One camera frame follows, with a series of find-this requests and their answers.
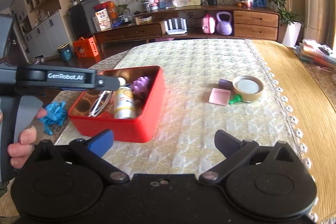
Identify white framed sunglasses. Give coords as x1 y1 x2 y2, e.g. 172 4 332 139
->
88 90 113 117

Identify white yellow lotion bottle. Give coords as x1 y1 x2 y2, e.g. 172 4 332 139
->
113 77 136 119

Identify purple spiky monster toy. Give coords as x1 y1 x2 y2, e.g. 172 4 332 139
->
130 76 151 99

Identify pink ribbed soap dish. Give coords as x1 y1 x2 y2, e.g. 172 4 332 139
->
209 88 231 106

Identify purple rectangular block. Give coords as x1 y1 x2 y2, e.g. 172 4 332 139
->
218 79 233 90

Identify person's left hand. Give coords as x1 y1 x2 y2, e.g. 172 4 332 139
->
7 108 47 169

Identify orange gift bag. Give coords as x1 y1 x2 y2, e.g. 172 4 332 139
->
72 37 99 59

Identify blue rubber glove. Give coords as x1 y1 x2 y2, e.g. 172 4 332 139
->
39 101 68 135

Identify green toy piece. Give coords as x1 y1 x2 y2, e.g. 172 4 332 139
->
228 94 242 105

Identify red metal storage box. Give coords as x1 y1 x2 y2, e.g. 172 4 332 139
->
68 66 165 143

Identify cream quilted table mat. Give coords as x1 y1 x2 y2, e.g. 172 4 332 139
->
95 39 300 175

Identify black mini fridge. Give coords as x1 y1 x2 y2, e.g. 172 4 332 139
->
68 0 100 40

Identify white wifi router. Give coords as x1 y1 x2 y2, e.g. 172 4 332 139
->
163 18 187 35

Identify stack of colourful books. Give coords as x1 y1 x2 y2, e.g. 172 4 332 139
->
294 39 335 69

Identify purple kettlebell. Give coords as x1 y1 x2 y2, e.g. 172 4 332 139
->
216 11 232 36

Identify wooden tv cabinet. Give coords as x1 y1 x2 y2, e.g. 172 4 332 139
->
93 5 280 50

